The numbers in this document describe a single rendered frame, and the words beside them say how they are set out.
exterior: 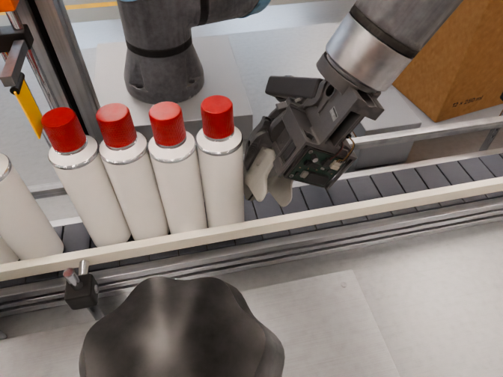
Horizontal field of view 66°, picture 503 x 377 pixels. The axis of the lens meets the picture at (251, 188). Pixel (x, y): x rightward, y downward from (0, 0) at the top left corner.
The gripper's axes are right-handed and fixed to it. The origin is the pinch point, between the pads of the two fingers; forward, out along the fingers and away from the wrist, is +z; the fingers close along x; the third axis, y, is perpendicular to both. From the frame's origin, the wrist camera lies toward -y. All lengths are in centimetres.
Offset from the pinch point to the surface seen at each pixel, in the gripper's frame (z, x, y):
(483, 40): -27.9, 32.7, -16.7
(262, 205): 3.8, 4.4, -1.2
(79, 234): 16.7, -18.0, -1.6
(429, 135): -15.2, 22.2, -2.8
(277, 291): 4.5, 3.2, 12.5
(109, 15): 106, 3, -280
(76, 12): 118, -19, -290
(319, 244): 2.3, 11.2, 5.7
